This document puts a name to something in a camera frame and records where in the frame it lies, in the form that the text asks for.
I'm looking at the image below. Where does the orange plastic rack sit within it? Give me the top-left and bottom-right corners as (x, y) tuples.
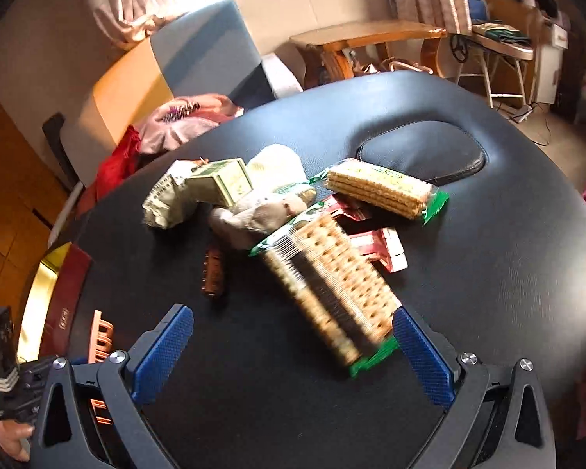
(88, 310), (114, 426)

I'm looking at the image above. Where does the soda cracker pack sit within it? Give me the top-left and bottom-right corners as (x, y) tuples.
(250, 202), (401, 378)

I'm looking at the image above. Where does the green wafer biscuit pack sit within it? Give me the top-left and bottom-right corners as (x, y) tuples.
(309, 158), (450, 224)

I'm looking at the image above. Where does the person left hand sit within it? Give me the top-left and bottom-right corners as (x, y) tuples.
(0, 419), (34, 462)

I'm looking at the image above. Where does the red gold tin box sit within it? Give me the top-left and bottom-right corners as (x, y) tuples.
(16, 242), (92, 363)

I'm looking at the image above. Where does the brown chocolate bar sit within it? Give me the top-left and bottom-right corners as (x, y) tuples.
(202, 243), (225, 299)

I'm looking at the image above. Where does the red snack wrapper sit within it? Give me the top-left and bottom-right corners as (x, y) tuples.
(322, 194), (409, 273)

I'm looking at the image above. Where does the crumpled snack bag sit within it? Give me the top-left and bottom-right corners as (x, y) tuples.
(143, 159), (208, 230)

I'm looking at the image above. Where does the beige crumpled cloth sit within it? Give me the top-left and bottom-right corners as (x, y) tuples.
(208, 144), (317, 250)

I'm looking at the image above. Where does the green tea box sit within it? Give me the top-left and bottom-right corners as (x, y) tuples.
(185, 158), (254, 208)

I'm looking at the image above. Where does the red cloth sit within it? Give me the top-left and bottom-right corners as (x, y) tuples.
(76, 125), (141, 217)

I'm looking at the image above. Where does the black face hole cushion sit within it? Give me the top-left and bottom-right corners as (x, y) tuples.
(356, 121), (486, 186)

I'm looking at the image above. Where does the pink garment with beads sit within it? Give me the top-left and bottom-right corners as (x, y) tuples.
(136, 93), (244, 156)

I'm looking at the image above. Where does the white folding chair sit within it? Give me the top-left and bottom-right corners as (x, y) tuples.
(450, 0), (534, 108)

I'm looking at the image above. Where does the grey and yellow armchair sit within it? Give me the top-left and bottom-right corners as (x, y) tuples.
(42, 0), (302, 186)

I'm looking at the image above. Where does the wooden side table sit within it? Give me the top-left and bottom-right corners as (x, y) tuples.
(290, 19), (448, 89)

